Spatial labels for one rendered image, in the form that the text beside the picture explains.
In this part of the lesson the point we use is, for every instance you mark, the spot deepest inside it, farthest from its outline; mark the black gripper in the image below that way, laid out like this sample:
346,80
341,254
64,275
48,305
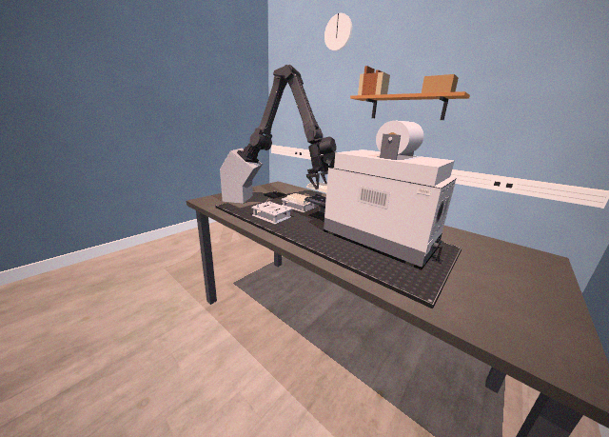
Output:
323,170

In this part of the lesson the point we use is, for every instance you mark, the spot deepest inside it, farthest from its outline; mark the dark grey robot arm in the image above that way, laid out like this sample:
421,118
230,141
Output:
326,146

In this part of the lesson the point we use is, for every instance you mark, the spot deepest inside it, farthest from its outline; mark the white roll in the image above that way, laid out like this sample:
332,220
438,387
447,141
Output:
411,135

